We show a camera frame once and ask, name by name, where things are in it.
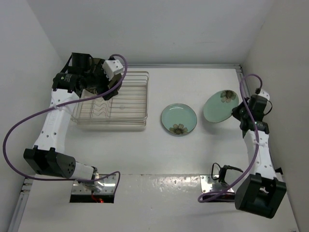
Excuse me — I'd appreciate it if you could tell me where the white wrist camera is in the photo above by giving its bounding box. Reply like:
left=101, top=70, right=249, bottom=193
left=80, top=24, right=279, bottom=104
left=102, top=59, right=124, bottom=80
left=255, top=88, right=270, bottom=101

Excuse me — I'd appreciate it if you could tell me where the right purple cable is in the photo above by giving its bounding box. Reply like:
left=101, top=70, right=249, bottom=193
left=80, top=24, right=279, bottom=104
left=197, top=74, right=264, bottom=203

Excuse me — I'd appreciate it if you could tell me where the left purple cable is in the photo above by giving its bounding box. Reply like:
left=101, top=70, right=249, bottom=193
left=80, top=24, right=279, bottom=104
left=2, top=54, right=128, bottom=181

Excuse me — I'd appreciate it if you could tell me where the green floral plate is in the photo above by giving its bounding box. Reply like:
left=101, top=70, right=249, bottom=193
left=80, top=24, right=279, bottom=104
left=160, top=103, right=197, bottom=136
left=203, top=90, right=239, bottom=123

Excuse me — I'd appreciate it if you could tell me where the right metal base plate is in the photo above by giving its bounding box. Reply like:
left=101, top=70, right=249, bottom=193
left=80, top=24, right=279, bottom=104
left=200, top=174, right=228, bottom=193

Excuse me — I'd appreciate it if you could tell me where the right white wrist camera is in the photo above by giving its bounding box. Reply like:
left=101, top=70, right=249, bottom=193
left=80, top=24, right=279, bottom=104
left=255, top=88, right=270, bottom=101

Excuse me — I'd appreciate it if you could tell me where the purple cable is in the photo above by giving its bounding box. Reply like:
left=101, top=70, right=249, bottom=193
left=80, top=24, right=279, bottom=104
left=197, top=74, right=264, bottom=203
left=2, top=54, right=128, bottom=181

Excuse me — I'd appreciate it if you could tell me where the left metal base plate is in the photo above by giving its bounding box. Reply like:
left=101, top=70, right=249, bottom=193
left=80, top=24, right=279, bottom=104
left=71, top=174, right=118, bottom=195

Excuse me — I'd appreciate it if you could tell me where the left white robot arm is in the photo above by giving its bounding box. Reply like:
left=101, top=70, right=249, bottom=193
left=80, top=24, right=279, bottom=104
left=23, top=53, right=127, bottom=193

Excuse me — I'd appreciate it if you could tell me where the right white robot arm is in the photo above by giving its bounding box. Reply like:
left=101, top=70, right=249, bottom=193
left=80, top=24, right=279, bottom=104
left=232, top=91, right=287, bottom=218

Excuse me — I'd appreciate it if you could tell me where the dark brown plate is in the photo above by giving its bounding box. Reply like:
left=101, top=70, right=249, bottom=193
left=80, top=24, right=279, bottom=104
left=82, top=58, right=110, bottom=95

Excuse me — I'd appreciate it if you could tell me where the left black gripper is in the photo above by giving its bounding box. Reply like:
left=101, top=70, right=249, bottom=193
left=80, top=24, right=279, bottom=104
left=83, top=59, right=120, bottom=100

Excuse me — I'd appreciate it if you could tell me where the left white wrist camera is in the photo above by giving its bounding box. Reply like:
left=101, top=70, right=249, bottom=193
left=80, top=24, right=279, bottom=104
left=102, top=59, right=124, bottom=80

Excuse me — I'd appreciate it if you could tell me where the wire dish rack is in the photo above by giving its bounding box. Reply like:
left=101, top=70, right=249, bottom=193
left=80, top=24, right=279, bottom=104
left=71, top=71, right=149, bottom=131

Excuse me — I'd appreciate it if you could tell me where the metal base plate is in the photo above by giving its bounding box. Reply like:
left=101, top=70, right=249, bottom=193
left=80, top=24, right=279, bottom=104
left=71, top=174, right=118, bottom=195
left=200, top=174, right=228, bottom=193

